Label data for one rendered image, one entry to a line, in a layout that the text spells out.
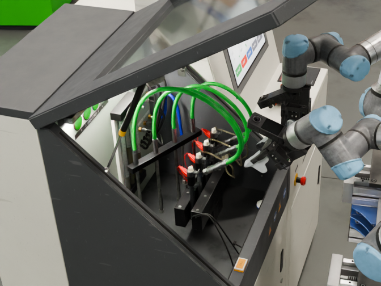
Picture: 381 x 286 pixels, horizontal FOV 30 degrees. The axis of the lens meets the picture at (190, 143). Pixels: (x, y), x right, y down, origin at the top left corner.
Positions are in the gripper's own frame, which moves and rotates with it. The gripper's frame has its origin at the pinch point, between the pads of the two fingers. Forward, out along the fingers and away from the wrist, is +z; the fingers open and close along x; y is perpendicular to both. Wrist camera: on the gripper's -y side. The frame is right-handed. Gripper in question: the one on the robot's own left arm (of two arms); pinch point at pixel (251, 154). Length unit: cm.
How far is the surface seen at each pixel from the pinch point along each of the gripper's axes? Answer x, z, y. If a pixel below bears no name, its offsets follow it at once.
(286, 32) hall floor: 285, 243, 35
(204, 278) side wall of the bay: -29.3, 21.8, 15.7
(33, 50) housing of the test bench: 0, 40, -69
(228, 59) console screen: 54, 41, -16
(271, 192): 19.9, 36.0, 24.2
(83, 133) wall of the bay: -14, 33, -39
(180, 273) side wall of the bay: -30.9, 26.8, 9.9
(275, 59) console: 97, 69, 4
